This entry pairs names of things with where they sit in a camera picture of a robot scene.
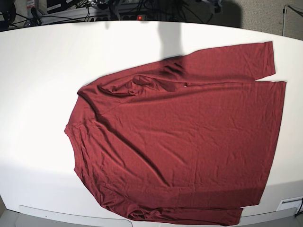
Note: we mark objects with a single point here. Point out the dark red long-sleeve T-shirt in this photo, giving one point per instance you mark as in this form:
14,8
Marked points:
186,140

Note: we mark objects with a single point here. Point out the white metal stand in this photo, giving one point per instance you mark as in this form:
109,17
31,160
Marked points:
292,22

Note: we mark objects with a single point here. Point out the white label plate on table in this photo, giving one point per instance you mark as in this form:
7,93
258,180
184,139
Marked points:
291,203

